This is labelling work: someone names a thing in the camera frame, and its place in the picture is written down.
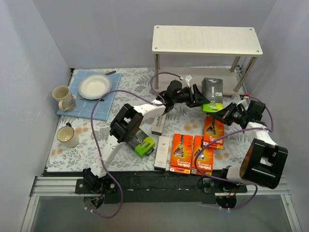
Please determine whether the floral table mat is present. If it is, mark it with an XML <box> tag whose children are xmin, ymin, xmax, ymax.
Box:
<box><xmin>46</xmin><ymin>68</ymin><xmax>251</xmax><ymax>173</ymax></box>

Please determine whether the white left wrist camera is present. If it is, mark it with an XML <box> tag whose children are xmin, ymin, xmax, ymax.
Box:
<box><xmin>184</xmin><ymin>74</ymin><xmax>193</xmax><ymax>86</ymax></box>

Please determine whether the aluminium rail frame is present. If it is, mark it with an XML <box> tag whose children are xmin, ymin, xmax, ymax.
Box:
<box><xmin>21</xmin><ymin>176</ymin><xmax>302</xmax><ymax>232</ymax></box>

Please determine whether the cream mug black handle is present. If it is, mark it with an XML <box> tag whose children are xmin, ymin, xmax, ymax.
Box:
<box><xmin>56</xmin><ymin>122</ymin><xmax>79</xmax><ymax>148</ymax></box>

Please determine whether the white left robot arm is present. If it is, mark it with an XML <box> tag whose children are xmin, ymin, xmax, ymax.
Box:
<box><xmin>83</xmin><ymin>80</ymin><xmax>210</xmax><ymax>193</ymax></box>

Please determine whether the grey Harry's razor box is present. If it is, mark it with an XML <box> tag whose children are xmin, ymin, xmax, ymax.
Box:
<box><xmin>151</xmin><ymin>115</ymin><xmax>166</xmax><ymax>136</ymax></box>

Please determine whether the cream floral mug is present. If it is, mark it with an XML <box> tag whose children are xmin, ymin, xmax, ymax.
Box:
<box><xmin>52</xmin><ymin>86</ymin><xmax>76</xmax><ymax>111</ymax></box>

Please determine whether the blue checkered cloth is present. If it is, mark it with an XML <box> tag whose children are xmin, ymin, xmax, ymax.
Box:
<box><xmin>57</xmin><ymin>70</ymin><xmax>122</xmax><ymax>119</ymax></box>

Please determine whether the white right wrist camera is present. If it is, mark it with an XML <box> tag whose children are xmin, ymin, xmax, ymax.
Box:
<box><xmin>237</xmin><ymin>94</ymin><xmax>249</xmax><ymax>106</ymax></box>

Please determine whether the black green razor box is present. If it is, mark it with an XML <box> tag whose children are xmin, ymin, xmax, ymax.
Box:
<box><xmin>128</xmin><ymin>129</ymin><xmax>155</xmax><ymax>159</ymax></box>
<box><xmin>202</xmin><ymin>78</ymin><xmax>223</xmax><ymax>113</ymax></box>

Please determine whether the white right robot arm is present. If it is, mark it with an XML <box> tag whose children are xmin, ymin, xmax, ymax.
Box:
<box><xmin>210</xmin><ymin>101</ymin><xmax>288</xmax><ymax>192</ymax></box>

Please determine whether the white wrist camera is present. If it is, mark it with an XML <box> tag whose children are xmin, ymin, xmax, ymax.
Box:
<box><xmin>184</xmin><ymin>74</ymin><xmax>193</xmax><ymax>86</ymax></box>
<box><xmin>237</xmin><ymin>94</ymin><xmax>249</xmax><ymax>106</ymax></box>

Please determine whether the white ceramic plate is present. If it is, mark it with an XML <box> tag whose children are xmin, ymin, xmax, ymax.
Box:
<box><xmin>78</xmin><ymin>74</ymin><xmax>112</xmax><ymax>100</ymax></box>

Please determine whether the white two-tier shelf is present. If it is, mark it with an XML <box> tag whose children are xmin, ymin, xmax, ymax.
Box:
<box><xmin>152</xmin><ymin>25</ymin><xmax>263</xmax><ymax>97</ymax></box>

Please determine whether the white H razor box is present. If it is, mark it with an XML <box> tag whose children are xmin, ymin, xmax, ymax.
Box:
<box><xmin>154</xmin><ymin>136</ymin><xmax>170</xmax><ymax>171</ymax></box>

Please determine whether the orange Gillette razor box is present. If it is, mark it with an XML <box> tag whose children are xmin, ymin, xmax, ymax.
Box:
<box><xmin>191</xmin><ymin>135</ymin><xmax>214</xmax><ymax>175</ymax></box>
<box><xmin>203</xmin><ymin>116</ymin><xmax>225</xmax><ymax>145</ymax></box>
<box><xmin>169</xmin><ymin>133</ymin><xmax>194</xmax><ymax>174</ymax></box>

